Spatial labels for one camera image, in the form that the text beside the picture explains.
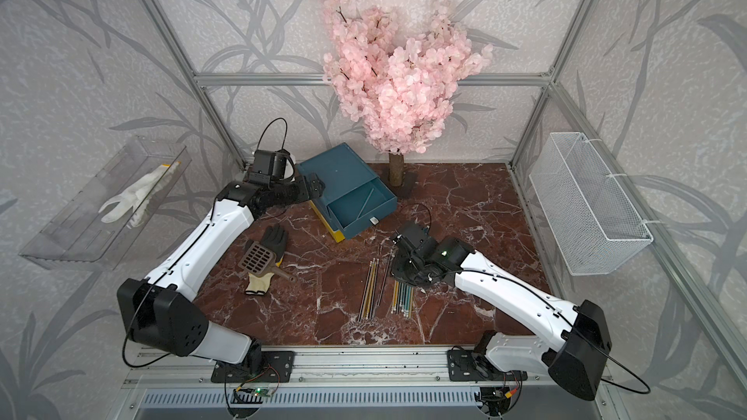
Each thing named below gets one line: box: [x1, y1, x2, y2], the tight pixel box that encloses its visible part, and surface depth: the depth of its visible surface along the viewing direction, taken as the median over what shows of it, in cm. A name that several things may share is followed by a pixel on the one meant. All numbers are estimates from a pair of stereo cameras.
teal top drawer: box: [325, 176, 398, 241], surface depth 84 cm
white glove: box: [98, 161, 181, 228], surface depth 68 cm
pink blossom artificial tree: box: [322, 0, 494, 186], surface depth 72 cm
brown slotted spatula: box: [237, 241, 297, 283], surface depth 91 cm
